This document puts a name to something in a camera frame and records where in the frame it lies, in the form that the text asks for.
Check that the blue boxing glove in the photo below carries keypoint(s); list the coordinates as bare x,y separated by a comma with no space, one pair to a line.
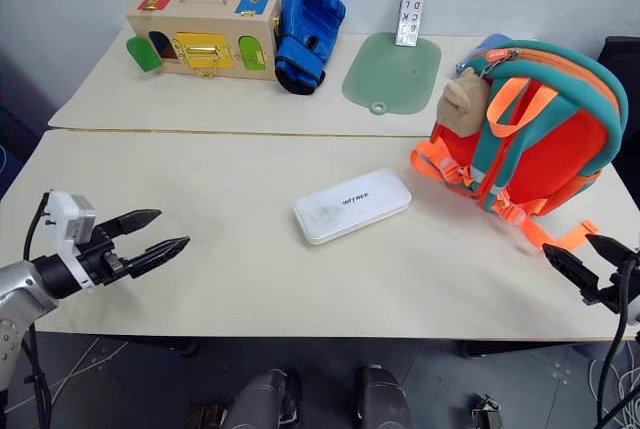
305,39

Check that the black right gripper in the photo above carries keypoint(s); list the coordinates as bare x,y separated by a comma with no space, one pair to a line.
611,289

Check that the wooden lock busy box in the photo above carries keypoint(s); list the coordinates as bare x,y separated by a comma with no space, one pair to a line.
200,44

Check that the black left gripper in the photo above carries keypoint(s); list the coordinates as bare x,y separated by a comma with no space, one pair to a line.
100,259

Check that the orange and teal backpack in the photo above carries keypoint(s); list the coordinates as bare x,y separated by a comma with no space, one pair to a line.
540,124

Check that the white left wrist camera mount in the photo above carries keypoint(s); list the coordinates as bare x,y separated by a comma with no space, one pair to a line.
67,221

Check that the small black floor bracket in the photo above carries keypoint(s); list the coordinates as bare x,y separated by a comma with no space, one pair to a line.
486,411

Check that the green silicone mat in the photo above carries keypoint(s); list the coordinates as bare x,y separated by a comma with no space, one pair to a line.
395,71

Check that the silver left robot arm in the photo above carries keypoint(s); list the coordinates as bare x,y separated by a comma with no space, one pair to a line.
22,284

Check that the dark rounded right shape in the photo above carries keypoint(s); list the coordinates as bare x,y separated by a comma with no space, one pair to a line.
382,396

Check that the white rectangular case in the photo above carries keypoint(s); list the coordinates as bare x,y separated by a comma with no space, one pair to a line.
352,205

